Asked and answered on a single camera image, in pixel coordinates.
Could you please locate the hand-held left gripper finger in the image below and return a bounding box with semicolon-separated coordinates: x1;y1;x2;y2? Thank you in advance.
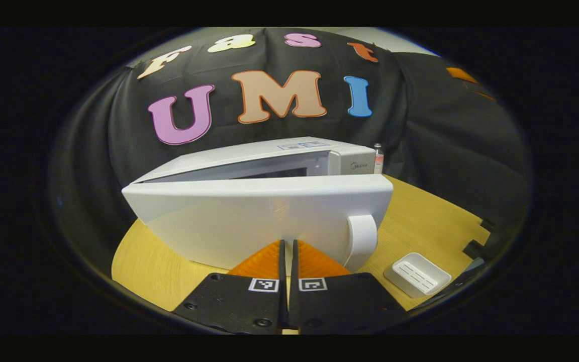
171;239;288;335
288;239;407;335

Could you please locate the white microwave oven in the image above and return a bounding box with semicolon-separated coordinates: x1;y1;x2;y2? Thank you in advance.
121;137;395;275

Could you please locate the white rectangular tray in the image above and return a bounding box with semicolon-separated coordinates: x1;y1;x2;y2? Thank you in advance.
383;252;452;299

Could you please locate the black backdrop cloth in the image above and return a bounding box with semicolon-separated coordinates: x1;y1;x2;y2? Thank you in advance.
51;28;531;282

